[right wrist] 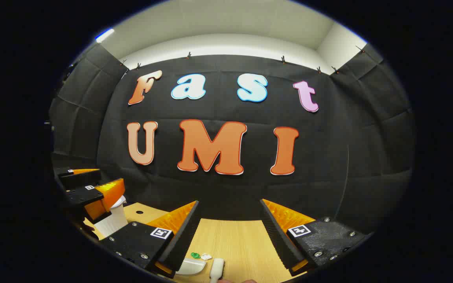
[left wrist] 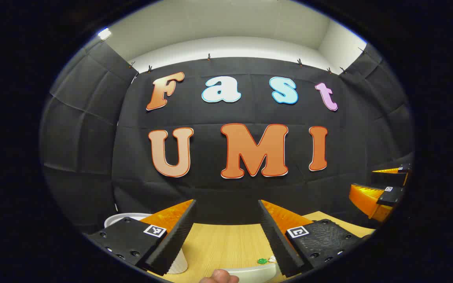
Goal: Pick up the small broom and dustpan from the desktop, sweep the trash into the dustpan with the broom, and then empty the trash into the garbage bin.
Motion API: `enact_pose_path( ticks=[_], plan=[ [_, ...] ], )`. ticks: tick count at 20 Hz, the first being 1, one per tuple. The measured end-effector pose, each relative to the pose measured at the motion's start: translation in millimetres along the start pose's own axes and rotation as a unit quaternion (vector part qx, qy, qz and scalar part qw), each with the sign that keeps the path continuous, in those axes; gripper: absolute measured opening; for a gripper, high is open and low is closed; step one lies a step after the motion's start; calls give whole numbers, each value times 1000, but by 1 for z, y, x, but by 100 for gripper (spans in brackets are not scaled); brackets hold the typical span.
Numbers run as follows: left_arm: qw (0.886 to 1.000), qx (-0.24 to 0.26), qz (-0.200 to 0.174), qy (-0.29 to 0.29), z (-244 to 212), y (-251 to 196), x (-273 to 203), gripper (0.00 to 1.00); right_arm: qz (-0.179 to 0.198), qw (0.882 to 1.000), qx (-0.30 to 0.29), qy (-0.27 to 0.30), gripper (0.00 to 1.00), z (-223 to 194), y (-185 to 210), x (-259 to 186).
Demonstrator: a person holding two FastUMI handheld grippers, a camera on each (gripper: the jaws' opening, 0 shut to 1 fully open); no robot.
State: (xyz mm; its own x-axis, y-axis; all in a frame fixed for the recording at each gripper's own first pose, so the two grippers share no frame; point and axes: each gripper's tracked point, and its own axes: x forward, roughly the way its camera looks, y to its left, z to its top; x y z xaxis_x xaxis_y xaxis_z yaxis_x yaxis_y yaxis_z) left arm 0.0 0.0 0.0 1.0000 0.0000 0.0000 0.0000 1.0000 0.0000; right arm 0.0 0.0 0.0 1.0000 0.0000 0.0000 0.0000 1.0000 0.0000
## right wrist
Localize ceiling light strip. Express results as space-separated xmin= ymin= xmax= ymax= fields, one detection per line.
xmin=95 ymin=28 xmax=115 ymax=43

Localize white ribbed garbage bin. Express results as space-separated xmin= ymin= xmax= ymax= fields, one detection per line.
xmin=93 ymin=195 xmax=129 ymax=238

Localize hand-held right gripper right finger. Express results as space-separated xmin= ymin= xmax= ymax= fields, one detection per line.
xmin=260 ymin=198 xmax=370 ymax=277

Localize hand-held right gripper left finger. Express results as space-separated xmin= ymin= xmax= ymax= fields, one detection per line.
xmin=100 ymin=200 xmax=203 ymax=279

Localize white plastic dustpan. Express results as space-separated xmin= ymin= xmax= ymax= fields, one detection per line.
xmin=176 ymin=257 xmax=207 ymax=276

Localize black backdrop cloth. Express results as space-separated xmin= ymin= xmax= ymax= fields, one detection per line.
xmin=50 ymin=42 xmax=416 ymax=236

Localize small grey broom black bristles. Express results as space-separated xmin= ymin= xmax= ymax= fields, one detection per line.
xmin=210 ymin=258 xmax=225 ymax=283

